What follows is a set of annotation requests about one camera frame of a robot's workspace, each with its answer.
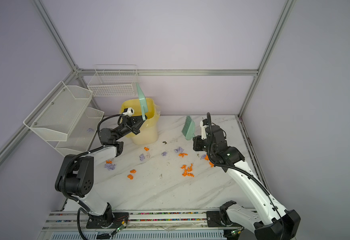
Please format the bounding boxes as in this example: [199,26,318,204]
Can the orange paper scrap near dustpan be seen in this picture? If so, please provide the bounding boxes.
[179,153,188,158]

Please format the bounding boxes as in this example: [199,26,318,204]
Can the green hand brush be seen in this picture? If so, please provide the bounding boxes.
[182,116,195,141]

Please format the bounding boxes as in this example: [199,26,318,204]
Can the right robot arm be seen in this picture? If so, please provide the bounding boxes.
[193,114,301,240]

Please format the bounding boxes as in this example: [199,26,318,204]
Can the orange scrap cluster right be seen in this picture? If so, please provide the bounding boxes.
[181,164,195,177]

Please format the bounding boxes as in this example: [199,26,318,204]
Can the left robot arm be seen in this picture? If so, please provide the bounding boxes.
[54,109,147,228]

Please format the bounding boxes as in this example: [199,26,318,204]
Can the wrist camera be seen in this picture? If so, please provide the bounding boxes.
[200,119,209,140]
[122,108,134,117]

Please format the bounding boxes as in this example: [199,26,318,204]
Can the purple paper scrap centre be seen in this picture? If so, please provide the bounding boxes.
[174,147,184,154]

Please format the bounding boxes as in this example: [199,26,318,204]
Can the upper white mesh shelf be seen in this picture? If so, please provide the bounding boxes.
[23,82,93,142]

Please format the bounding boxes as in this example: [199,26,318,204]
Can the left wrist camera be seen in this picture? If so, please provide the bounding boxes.
[122,108,134,117]

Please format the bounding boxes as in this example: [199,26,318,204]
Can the cream trash bin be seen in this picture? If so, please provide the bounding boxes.
[118,98,160,146]

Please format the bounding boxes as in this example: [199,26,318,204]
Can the white wire wall basket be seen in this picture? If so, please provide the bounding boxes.
[87,65,139,97]

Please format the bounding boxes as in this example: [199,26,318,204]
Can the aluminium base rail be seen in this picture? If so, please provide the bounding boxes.
[36,207,297,240]

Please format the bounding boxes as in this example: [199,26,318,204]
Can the yellow bin liner bag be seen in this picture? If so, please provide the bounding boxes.
[118,98,161,139]

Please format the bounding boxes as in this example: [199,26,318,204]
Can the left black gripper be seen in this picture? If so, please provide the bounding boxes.
[114,115,147,142]

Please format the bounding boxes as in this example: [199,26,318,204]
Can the orange scraps left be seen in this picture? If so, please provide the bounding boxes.
[127,170,136,180]

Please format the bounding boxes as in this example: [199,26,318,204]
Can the orange scraps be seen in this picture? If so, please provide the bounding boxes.
[201,155,215,168]
[127,170,136,180]

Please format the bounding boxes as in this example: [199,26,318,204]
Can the green dustpan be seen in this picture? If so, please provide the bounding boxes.
[136,83,148,121]

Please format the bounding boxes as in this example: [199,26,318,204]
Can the white mesh shelf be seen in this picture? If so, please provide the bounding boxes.
[55,108,104,156]
[23,82,93,142]

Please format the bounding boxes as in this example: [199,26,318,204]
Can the lower white mesh shelf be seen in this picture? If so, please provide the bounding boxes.
[55,108,104,156]

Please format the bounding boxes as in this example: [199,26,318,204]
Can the orange scraps far right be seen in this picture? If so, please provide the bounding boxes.
[201,155,215,168]

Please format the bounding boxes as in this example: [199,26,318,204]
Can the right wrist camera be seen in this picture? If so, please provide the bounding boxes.
[200,119,209,140]

